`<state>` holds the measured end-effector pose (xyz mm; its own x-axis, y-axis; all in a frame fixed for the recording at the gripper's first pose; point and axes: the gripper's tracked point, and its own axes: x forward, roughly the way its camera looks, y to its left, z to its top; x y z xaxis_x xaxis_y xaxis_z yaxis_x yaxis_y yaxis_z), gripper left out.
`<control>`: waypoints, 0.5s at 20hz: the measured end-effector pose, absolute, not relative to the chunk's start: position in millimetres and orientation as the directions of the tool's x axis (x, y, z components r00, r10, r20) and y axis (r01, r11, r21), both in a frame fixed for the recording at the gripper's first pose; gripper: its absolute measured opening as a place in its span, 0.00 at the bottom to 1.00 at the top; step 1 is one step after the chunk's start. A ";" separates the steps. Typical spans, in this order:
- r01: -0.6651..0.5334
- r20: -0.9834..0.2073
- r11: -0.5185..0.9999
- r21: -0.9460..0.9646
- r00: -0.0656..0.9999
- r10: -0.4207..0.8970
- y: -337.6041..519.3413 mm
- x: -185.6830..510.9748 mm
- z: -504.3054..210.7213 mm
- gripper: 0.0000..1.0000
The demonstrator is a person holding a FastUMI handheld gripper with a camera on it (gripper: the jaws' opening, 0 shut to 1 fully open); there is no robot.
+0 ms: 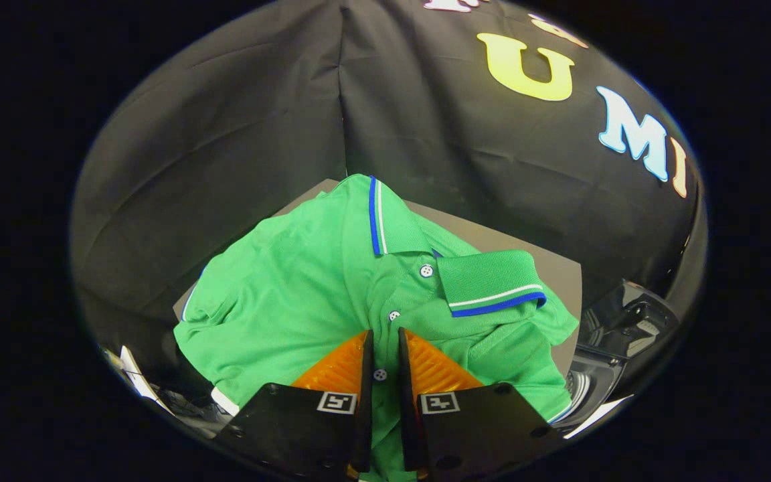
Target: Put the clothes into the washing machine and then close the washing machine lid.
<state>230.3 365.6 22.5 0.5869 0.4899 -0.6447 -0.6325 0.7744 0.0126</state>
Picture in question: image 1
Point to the green polo shirt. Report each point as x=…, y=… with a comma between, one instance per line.
x=305, y=294

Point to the black backdrop cloth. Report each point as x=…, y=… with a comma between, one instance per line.
x=225, y=134

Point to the dark grey cabinet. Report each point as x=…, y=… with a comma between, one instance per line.
x=546, y=274

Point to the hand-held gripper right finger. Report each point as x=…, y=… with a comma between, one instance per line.
x=407, y=428

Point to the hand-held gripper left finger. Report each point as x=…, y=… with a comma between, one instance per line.
x=367, y=428

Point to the dark washing machine lid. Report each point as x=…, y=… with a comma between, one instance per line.
x=633, y=321

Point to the white sheet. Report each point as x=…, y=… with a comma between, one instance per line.
x=138, y=378

